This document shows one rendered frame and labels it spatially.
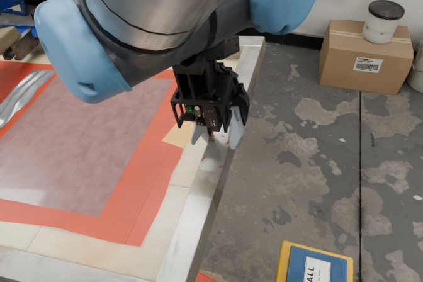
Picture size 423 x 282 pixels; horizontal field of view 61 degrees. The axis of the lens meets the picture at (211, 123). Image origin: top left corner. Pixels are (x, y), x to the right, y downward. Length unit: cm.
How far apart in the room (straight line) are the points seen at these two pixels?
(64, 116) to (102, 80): 57
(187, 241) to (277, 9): 32
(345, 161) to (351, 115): 38
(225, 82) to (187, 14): 31
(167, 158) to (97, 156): 13
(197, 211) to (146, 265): 10
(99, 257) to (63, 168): 20
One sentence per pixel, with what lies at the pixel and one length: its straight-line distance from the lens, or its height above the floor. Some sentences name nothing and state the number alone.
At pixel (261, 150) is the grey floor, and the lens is 208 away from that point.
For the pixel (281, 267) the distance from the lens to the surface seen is 71.
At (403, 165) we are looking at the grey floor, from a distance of 225.
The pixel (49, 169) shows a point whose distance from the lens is 71.
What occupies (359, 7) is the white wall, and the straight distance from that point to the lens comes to 271.
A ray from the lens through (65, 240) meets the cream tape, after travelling 60.
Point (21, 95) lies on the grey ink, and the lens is 93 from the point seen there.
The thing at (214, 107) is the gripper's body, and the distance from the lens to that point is 46.
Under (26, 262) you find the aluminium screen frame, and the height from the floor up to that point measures 112.
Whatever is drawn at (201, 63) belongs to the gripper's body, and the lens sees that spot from 43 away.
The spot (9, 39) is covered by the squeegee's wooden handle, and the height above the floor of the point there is 113.
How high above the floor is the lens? 160
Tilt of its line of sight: 47 degrees down
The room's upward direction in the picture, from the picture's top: straight up
